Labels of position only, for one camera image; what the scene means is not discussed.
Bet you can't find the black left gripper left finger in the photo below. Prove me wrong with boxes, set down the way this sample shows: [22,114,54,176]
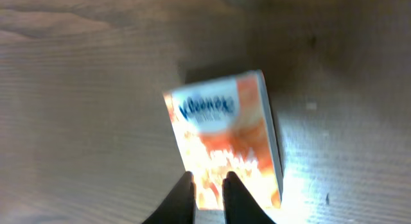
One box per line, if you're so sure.
[143,171,196,224]

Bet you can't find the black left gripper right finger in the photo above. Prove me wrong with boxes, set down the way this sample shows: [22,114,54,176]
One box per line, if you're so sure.
[222,171,275,224]

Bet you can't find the orange tissue pack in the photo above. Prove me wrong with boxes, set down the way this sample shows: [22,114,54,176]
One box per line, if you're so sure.
[163,70,283,210]

